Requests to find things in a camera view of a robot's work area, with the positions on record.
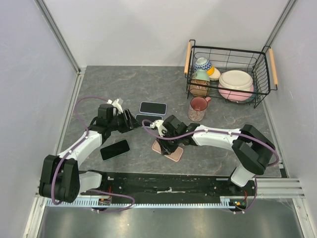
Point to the green brown bowl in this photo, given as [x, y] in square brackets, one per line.
[199, 83]

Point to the pink speckled mug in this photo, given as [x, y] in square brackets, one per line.
[197, 109]

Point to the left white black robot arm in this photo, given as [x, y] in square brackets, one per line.
[61, 180]

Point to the pink phone case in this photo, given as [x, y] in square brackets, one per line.
[175, 156]

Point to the light blue phone case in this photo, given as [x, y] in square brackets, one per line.
[155, 124]

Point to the light blue cable duct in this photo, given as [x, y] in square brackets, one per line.
[96, 202]

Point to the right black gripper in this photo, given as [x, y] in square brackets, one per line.
[165, 148]

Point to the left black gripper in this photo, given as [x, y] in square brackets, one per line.
[130, 124]

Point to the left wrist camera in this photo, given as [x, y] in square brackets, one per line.
[108, 111]

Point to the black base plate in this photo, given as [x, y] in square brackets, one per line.
[173, 188]

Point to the blue patterned bowl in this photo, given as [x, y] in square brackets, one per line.
[204, 64]

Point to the lavender phone case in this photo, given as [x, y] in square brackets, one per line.
[153, 102]

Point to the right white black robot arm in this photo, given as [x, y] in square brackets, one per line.
[253, 150]

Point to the pink bowl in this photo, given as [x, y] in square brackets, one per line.
[237, 97]

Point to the white-edged black phone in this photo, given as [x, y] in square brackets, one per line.
[151, 118]

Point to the yellow white bowl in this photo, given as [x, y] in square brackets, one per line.
[215, 75]

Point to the cream plate stack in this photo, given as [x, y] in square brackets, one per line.
[236, 80]

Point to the teal-edged black phone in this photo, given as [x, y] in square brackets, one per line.
[114, 150]

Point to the black wire dish basket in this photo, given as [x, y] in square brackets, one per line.
[260, 65]

